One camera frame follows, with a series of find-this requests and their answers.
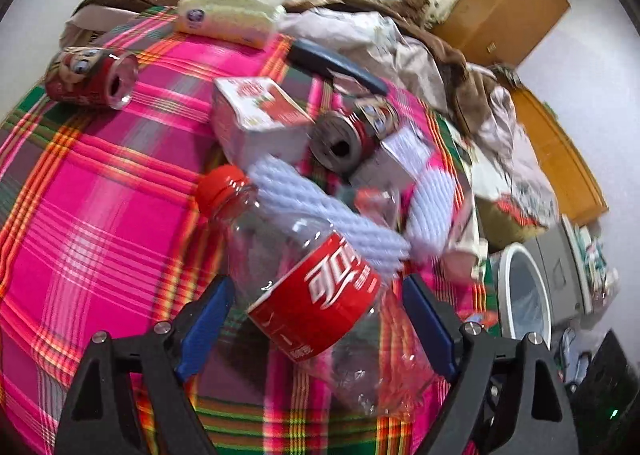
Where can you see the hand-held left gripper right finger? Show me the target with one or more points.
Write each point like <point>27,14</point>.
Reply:
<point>430,330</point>

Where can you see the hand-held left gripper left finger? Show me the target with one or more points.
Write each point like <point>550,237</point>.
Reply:
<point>207,325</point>

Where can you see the clear plastic bottle red label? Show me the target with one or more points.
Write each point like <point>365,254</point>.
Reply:
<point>320,300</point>

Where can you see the white trash bin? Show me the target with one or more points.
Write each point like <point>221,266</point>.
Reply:
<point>517,255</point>

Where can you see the white purple drink carton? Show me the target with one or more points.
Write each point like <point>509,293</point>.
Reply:
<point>400,155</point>

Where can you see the red cartoon face can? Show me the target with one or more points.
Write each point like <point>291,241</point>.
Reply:
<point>80,75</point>
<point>335,142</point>

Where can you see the short white foam net sleeve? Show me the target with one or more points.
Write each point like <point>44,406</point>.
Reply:
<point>432,205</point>

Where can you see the red patterned bag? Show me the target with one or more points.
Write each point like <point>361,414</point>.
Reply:
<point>515,215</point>

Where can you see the pink green plaid sheet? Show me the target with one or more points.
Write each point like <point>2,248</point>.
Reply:
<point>100,215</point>

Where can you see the long white foam net sleeve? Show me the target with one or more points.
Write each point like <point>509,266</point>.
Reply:
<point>320,205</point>

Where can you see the black device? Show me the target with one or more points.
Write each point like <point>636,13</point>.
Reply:
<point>600,385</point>

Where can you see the white floral quilt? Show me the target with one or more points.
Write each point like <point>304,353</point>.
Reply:
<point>505,135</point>

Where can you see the wooden headboard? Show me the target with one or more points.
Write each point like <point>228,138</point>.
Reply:
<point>565,160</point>

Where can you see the red white drink carton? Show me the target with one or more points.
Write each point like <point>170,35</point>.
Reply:
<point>260,110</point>

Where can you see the dark grey oblong case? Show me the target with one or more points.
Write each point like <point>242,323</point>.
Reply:
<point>330,62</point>

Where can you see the yellow patterned tissue pack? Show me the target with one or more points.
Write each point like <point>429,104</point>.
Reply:
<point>225,10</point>

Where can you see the beige pillow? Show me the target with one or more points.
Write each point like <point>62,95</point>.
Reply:
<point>100,15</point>

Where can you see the wooden wardrobe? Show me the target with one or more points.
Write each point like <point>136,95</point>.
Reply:
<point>505,5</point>

